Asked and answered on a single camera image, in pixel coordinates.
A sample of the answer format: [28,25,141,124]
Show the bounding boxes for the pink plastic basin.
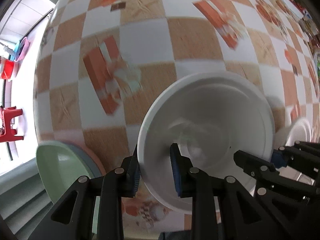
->
[15,37,30,62]

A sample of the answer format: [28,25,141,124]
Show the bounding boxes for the white bowl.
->
[137,71,275,214]

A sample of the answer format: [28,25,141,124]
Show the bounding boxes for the red plastic stool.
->
[1,106,24,142]

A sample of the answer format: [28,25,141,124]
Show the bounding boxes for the red plastic bucket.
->
[1,57,19,80]

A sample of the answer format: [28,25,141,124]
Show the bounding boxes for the checkered patterned tablecloth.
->
[33,0,320,237]

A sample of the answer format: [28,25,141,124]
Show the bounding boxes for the small white foam plate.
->
[273,117,311,150]

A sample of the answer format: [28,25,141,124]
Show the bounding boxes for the blue plastic basin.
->
[10,42,20,61]

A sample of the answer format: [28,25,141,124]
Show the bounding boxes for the green plastic chair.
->
[35,140,107,235]

